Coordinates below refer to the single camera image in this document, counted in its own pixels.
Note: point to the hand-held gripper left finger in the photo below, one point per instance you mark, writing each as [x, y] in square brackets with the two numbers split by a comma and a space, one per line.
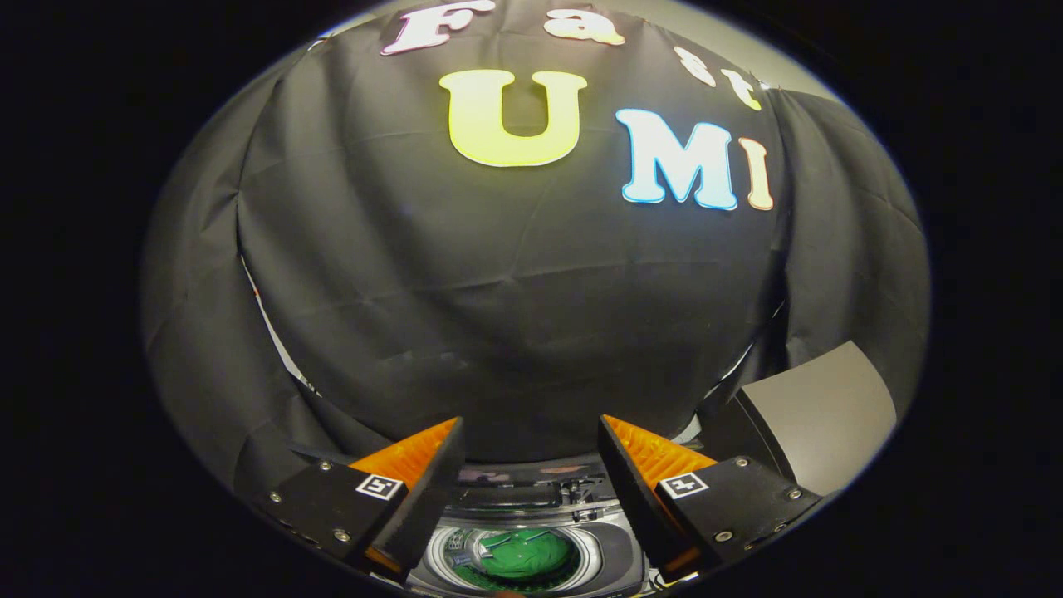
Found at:
[428, 498]

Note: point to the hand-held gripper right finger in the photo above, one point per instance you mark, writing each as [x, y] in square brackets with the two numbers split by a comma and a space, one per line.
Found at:
[635, 498]

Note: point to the grey washing machine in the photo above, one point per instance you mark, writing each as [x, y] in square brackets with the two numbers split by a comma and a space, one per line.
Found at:
[614, 548]

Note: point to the green polo shirt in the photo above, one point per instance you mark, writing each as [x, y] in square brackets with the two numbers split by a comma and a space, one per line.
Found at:
[523, 555]

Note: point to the beige cabinet with dark top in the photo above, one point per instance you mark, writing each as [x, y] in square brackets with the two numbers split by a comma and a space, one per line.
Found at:
[830, 407]

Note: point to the black backdrop cloth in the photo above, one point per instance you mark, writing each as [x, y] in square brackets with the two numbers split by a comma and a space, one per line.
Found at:
[498, 291]

